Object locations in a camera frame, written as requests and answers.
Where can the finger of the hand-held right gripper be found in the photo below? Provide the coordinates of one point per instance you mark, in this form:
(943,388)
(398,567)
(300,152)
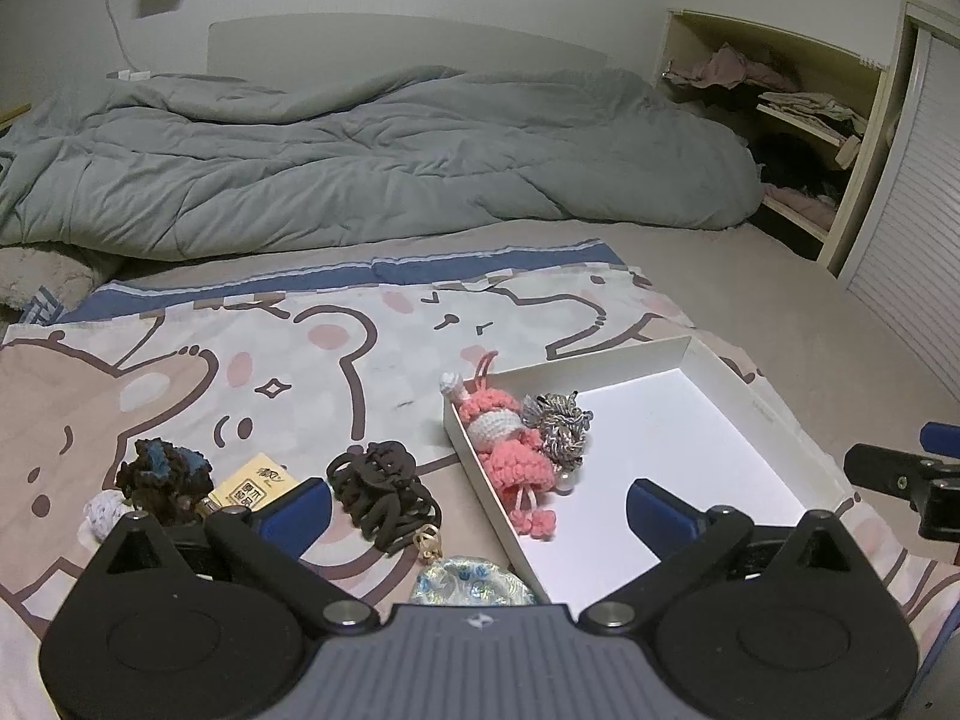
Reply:
(941,440)
(877,465)

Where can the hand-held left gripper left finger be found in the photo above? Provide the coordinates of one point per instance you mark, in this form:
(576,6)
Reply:
(296,514)

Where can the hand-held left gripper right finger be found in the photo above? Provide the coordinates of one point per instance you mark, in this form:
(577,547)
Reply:
(656,514)

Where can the yellow tissue pack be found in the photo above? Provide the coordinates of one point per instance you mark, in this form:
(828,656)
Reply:
(251,484)

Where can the white shallow box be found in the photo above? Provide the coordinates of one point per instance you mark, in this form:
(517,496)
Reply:
(675,435)

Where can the brown and blue crochet scrunchie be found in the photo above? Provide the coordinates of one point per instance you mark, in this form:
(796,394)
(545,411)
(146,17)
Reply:
(161,476)

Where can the grey yarn scrunchie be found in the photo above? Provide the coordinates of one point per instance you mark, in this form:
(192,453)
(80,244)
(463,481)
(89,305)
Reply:
(559,424)

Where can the printed cartoon blanket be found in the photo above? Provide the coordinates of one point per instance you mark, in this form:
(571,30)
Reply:
(322,360)

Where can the pink crochet doll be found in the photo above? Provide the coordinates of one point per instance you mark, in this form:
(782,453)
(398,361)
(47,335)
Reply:
(502,457)

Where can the blue floral shiny scrunchie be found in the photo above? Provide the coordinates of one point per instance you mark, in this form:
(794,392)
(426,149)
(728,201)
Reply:
(472,585)

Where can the beige bed sheet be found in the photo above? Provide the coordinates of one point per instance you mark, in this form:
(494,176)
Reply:
(750,292)

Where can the white slatted wardrobe door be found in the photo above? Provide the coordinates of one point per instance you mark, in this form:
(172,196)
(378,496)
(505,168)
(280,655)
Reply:
(911,225)

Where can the pink folded clothes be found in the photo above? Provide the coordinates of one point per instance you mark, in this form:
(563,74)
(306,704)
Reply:
(806,206)

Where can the cream open shelf unit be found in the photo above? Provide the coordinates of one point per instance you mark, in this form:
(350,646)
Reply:
(855,165)

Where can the dark clothes pile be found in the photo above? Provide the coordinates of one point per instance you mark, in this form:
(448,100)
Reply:
(795,161)

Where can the beige fluffy blanket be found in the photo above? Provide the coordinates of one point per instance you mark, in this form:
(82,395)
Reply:
(45,277)

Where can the beige folded clothes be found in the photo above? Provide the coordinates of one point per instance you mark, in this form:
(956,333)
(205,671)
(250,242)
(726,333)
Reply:
(814,106)

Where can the grey duvet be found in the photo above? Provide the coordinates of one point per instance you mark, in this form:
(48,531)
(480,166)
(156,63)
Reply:
(375,157)

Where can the pink clothes pile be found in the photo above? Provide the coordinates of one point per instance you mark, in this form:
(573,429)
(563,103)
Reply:
(724,67)

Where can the white charger plug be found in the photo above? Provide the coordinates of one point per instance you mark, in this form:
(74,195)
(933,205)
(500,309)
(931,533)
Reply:
(129,75)

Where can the pale headboard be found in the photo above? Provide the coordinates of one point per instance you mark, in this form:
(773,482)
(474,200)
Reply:
(405,45)

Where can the wooden bed frame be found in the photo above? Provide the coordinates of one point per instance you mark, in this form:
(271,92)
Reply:
(11,114)

